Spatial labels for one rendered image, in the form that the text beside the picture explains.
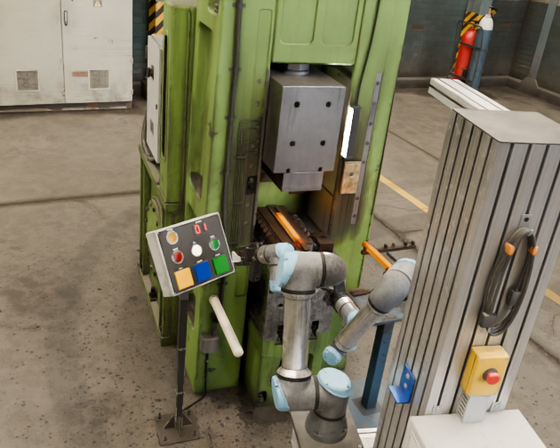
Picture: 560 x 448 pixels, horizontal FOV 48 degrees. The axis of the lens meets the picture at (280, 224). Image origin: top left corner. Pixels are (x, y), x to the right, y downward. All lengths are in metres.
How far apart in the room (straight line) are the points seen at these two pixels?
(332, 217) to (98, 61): 5.17
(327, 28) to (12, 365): 2.49
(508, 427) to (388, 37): 1.83
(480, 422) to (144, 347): 2.47
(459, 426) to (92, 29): 6.71
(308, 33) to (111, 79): 5.36
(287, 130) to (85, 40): 5.30
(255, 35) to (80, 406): 2.09
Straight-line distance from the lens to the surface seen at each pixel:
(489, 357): 1.75
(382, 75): 3.09
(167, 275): 2.65
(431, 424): 1.85
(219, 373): 3.58
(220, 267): 2.79
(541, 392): 4.25
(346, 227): 3.33
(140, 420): 3.50
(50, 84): 7.93
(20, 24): 7.74
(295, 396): 2.15
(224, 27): 2.75
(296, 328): 2.10
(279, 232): 3.16
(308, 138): 2.86
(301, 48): 2.88
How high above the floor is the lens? 2.44
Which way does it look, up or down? 26 degrees down
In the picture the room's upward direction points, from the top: 7 degrees clockwise
